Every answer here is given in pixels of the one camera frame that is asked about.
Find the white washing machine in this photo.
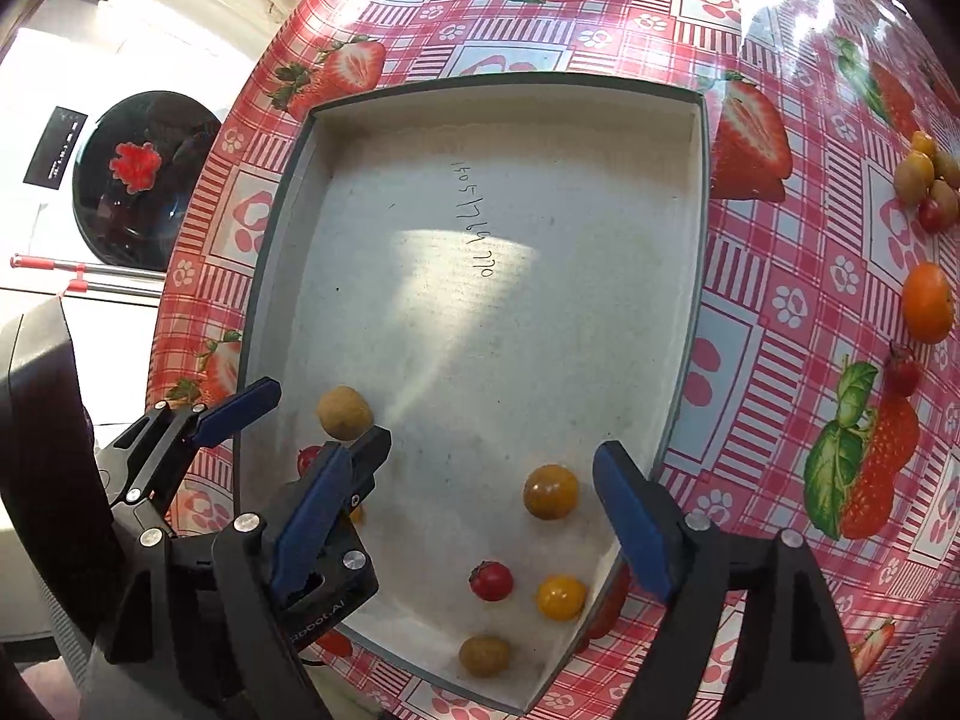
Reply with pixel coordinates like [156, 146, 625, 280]
[0, 30, 248, 301]

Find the yellow cherry tomato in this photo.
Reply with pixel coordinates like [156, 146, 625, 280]
[535, 574, 587, 621]

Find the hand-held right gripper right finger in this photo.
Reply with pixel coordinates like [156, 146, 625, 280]
[591, 439, 867, 720]

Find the small orange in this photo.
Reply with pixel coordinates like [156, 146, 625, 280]
[900, 262, 956, 344]

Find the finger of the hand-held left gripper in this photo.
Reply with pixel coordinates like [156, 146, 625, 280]
[96, 377, 284, 539]
[334, 425, 393, 522]

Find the metal pole with red handle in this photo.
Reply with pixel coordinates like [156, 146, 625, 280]
[9, 253, 166, 293]

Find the red cherry tomato with stem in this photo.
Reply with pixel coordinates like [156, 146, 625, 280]
[468, 560, 515, 602]

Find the grey shallow tray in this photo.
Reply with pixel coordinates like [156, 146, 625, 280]
[231, 73, 710, 718]

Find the yellow-brown cherry tomato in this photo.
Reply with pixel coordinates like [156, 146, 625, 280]
[523, 464, 581, 521]

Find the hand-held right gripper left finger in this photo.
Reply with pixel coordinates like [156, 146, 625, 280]
[79, 442, 355, 720]

